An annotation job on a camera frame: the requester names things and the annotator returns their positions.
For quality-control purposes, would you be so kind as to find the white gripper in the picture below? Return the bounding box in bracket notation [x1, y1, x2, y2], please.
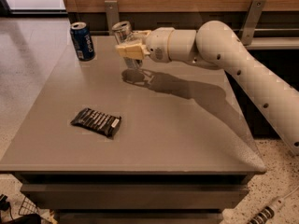
[116, 27, 175, 63]

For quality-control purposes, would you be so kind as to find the silver blue redbull can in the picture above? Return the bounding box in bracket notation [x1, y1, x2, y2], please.
[112, 21, 142, 70]

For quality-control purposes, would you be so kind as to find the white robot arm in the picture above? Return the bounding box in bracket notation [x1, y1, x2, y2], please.
[112, 21, 299, 155]

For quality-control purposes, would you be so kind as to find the blue pepsi can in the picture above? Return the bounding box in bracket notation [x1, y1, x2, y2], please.
[70, 21, 95, 62]

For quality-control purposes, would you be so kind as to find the black snack bar wrapper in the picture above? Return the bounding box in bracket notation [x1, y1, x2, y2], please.
[70, 107, 121, 138]

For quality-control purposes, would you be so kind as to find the grey upper drawer front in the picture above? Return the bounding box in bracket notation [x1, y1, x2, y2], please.
[21, 184, 249, 210]

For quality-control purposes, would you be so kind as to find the grey drawer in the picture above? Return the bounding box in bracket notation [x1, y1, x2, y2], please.
[59, 213, 222, 224]
[21, 184, 249, 210]

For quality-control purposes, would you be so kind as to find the grey lower drawer front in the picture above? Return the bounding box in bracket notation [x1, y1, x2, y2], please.
[59, 213, 222, 224]

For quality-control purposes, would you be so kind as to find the white power strip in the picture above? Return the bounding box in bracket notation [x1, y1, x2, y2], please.
[247, 197, 285, 224]

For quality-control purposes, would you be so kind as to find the left metal bracket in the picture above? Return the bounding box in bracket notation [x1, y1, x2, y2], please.
[105, 0, 120, 35]

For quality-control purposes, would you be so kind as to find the metal bracket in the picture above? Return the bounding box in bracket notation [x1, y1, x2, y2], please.
[238, 0, 266, 46]
[105, 0, 120, 35]

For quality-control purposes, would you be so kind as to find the right metal bracket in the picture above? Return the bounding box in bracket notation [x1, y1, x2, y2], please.
[238, 0, 266, 46]

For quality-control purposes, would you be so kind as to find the black wire basket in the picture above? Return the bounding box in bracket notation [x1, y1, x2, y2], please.
[0, 194, 41, 224]

